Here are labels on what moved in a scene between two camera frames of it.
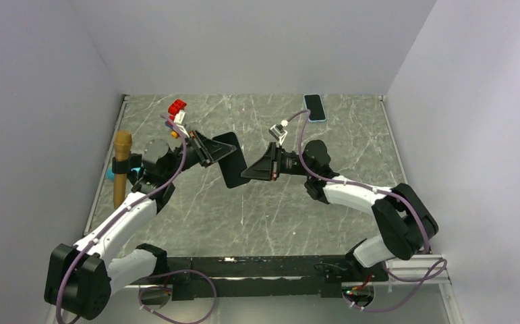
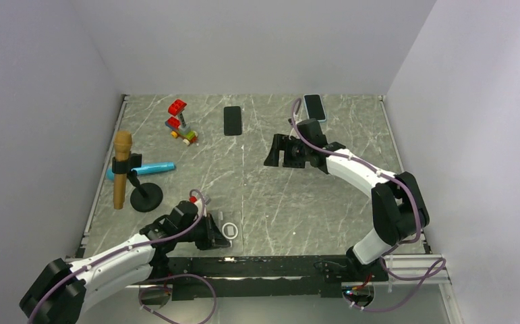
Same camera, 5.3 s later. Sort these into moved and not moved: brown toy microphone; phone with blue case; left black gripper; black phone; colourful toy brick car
Moved: left black gripper; black phone
Not moved: colourful toy brick car; brown toy microphone; phone with blue case
